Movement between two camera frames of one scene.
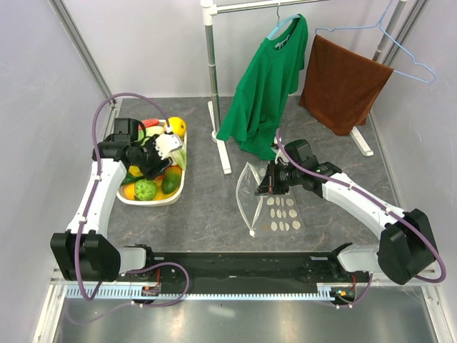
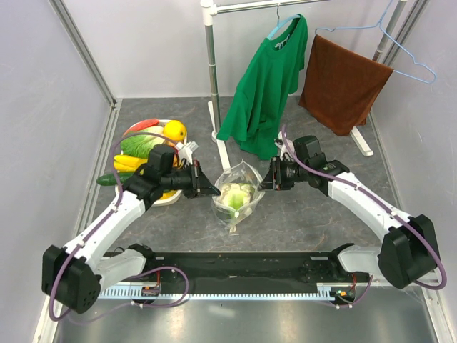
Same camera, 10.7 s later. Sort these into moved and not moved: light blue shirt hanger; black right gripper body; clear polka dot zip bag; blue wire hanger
Moved: clear polka dot zip bag
Not moved: light blue shirt hanger; black right gripper body; blue wire hanger
